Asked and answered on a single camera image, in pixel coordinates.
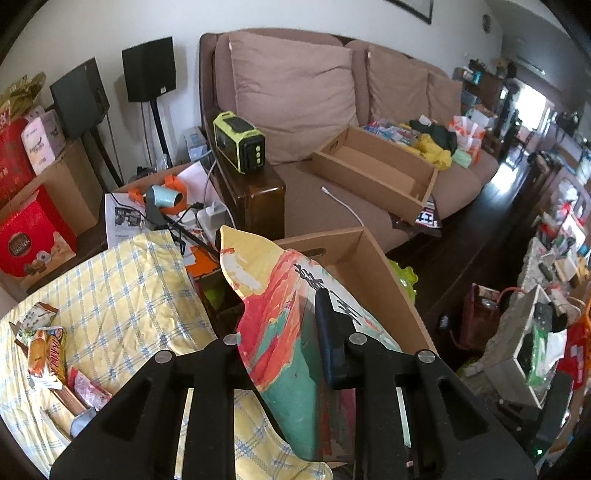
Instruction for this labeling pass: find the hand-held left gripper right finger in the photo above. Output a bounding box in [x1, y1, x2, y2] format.
[315, 288, 539, 480]

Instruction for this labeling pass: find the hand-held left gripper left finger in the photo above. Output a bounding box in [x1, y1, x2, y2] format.
[50, 336, 252, 480]

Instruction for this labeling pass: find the painted paper hand fan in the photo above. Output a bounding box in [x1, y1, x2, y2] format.
[217, 225, 407, 462]

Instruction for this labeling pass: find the deep cardboard box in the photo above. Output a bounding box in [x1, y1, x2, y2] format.
[274, 227, 439, 356]

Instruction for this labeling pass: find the pink packet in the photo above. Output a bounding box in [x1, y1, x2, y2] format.
[69, 367, 112, 409]

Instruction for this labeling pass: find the yellow plaid tablecloth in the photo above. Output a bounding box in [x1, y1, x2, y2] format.
[0, 228, 333, 480]

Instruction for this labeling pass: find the brown sofa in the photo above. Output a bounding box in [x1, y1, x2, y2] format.
[198, 30, 499, 252]

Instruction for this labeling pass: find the white power strip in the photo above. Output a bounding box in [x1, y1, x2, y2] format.
[196, 203, 232, 232]

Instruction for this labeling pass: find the red floor bag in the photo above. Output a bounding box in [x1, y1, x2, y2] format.
[459, 284, 502, 354]

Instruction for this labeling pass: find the white printed leaflet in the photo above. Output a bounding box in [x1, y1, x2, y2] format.
[104, 193, 148, 250]

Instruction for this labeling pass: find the shallow cardboard box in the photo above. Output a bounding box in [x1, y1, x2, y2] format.
[311, 126, 439, 220]

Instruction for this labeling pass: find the light blue hair dryer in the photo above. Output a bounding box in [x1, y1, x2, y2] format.
[145, 185, 190, 208]

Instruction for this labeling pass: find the white storage crate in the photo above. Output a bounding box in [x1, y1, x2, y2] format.
[485, 284, 568, 409]

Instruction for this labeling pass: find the green pea snack packet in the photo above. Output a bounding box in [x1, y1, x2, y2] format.
[9, 302, 58, 342]

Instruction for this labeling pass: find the green portable radio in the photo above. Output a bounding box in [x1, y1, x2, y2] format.
[213, 112, 267, 175]

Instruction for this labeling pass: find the red gift box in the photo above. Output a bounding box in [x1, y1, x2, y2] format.
[0, 185, 78, 278]

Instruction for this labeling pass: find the dark green cloth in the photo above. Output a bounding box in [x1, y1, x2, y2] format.
[409, 119, 458, 151]

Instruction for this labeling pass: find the large brown carton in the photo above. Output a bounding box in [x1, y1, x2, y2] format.
[9, 138, 105, 236]

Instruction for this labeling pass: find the orange and white bag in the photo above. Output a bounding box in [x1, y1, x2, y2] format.
[450, 115, 485, 162]

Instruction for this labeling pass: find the large brown cushion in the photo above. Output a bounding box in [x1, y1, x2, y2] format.
[228, 31, 354, 166]

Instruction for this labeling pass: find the small brown cushion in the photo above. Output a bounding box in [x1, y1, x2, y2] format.
[366, 48, 430, 126]
[427, 73, 464, 121]

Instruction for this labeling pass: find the white and pink box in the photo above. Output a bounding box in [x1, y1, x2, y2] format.
[21, 109, 66, 174]

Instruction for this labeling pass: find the red gift bag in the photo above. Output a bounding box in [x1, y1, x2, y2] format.
[0, 115, 35, 208]

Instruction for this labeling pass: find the black speaker on stand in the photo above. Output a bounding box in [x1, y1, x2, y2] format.
[121, 37, 177, 169]
[49, 57, 123, 190]

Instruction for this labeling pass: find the gold paper bag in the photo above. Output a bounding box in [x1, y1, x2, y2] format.
[0, 71, 47, 125]

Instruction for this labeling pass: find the framed ink painting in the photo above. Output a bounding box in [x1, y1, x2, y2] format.
[383, 0, 435, 25]

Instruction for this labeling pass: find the white charging cable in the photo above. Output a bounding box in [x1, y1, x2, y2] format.
[322, 185, 365, 229]

